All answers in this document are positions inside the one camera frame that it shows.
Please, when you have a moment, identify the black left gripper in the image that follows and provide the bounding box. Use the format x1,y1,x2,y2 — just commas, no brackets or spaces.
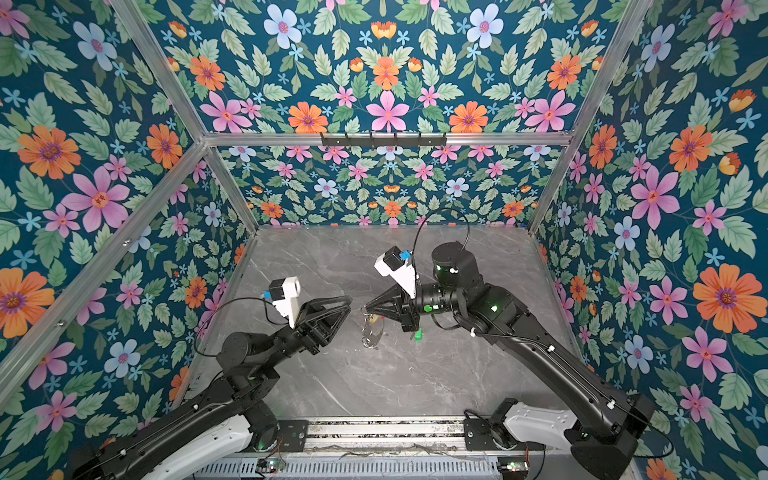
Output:
260,294,349,372

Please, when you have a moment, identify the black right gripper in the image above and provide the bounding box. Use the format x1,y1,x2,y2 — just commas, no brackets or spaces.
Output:
366,284,466,334

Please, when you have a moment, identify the silver metal keyring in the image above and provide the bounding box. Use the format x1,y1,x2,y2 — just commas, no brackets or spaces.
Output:
361,307,386,349

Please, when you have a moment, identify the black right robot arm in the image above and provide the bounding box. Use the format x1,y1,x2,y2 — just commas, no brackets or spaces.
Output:
364,242,655,479

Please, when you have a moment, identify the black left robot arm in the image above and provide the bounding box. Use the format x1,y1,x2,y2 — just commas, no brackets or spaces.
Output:
64,295,352,479

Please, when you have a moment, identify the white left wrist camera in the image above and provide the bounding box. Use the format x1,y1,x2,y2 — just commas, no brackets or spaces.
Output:
263,276,301,329

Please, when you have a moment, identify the black left camera cable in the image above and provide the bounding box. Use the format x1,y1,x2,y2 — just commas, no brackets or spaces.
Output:
193,296,274,358

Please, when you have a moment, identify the black camera cable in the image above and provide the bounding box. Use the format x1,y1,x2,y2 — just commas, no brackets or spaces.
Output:
410,207,473,256
193,296,274,358

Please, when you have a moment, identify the black right camera cable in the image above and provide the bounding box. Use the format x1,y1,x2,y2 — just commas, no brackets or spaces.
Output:
410,207,473,256

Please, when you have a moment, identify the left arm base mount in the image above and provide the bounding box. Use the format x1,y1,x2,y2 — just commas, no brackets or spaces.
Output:
253,420,310,453

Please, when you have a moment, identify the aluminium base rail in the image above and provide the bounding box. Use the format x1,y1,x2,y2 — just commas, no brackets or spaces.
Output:
179,416,601,457

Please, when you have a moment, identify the white perforated cable duct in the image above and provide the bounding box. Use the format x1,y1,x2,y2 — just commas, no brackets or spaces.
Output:
189,457,502,479

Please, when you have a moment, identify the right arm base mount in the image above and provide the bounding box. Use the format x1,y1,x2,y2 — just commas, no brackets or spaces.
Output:
463,398,544,451

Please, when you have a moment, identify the black wall hook rail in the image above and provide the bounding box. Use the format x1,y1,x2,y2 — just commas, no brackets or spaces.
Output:
320,133,448,148

